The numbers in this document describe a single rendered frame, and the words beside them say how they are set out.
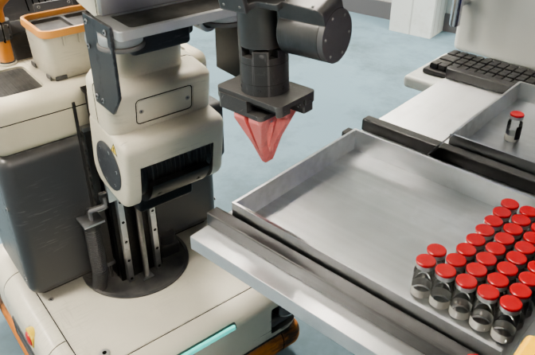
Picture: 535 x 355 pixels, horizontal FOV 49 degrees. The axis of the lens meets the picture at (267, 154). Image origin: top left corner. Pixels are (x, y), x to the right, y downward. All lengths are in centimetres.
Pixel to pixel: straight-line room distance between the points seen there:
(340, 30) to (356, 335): 31
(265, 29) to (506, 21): 94
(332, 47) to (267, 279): 26
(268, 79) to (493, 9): 92
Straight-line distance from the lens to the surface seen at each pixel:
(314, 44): 60
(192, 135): 115
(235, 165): 254
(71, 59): 138
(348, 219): 76
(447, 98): 111
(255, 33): 65
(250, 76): 67
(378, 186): 82
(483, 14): 152
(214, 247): 71
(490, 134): 100
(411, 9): 411
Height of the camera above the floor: 133
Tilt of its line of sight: 31 degrees down
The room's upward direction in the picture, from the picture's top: straight up
